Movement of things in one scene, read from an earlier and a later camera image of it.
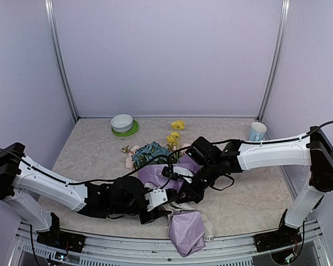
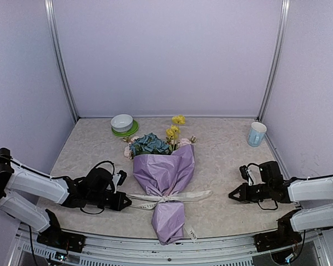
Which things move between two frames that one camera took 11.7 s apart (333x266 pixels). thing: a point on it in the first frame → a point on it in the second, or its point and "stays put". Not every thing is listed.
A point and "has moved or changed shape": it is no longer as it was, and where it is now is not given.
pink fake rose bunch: [129, 161] → [127, 150]
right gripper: [193, 194] → [244, 195]
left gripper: [156, 214] → [117, 205]
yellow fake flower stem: [173, 139] has moved or changed shape
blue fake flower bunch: [151, 154] → [149, 143]
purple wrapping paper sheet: [186, 231] has moved or changed shape
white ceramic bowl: [122, 123] stays put
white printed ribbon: [208, 234] has moved or changed shape
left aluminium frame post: [50, 18] stays put
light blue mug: [257, 132] stays put
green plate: [135, 127] stays put
